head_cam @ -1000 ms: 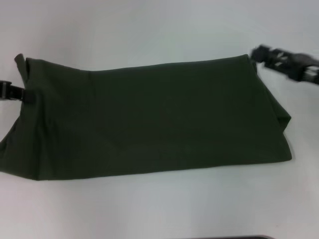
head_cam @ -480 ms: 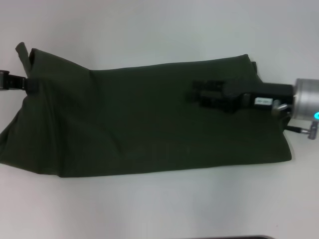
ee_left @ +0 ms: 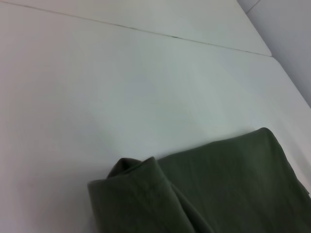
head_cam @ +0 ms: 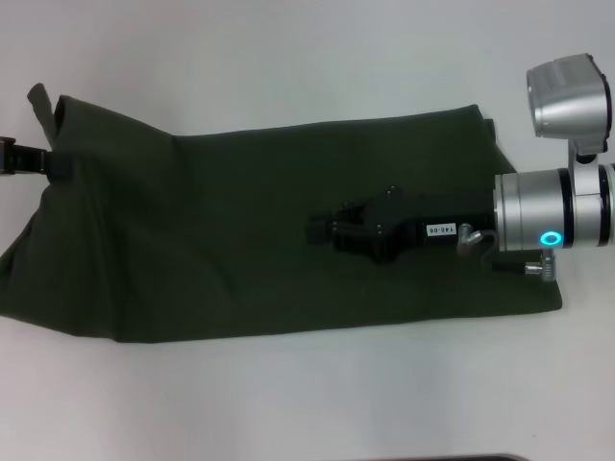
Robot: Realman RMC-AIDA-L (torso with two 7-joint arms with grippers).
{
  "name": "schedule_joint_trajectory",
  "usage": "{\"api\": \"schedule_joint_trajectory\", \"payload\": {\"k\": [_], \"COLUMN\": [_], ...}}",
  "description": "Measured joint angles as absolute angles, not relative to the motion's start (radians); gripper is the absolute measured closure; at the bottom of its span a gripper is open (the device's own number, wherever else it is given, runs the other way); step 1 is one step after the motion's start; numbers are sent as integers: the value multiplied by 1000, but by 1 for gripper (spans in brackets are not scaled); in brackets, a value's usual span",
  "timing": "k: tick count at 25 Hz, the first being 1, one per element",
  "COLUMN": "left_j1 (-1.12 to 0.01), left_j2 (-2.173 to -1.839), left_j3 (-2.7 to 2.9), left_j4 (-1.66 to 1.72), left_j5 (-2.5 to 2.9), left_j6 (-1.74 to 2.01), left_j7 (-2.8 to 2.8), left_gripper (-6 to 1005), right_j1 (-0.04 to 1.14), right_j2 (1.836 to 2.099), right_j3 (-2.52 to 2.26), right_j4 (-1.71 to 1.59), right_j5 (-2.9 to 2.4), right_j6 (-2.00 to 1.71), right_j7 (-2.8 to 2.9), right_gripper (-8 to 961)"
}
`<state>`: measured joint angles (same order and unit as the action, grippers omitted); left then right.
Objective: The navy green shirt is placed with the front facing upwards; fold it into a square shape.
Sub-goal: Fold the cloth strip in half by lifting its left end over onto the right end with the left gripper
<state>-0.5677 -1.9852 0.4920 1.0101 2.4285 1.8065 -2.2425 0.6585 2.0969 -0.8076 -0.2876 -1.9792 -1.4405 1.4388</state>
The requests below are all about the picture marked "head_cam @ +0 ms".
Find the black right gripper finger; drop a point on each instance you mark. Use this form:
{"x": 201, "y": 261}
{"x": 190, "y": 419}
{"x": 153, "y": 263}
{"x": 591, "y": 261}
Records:
{"x": 336, "y": 235}
{"x": 343, "y": 211}

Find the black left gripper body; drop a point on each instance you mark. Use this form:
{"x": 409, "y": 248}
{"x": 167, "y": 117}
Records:
{"x": 21, "y": 158}

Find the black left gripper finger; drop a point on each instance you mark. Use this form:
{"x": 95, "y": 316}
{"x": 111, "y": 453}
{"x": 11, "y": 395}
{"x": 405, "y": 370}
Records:
{"x": 60, "y": 165}

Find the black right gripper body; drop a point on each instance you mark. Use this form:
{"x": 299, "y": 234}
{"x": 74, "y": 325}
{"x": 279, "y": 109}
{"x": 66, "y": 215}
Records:
{"x": 418, "y": 228}

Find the dark green FREE T-shirt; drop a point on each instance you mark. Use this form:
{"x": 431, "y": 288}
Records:
{"x": 216, "y": 230}

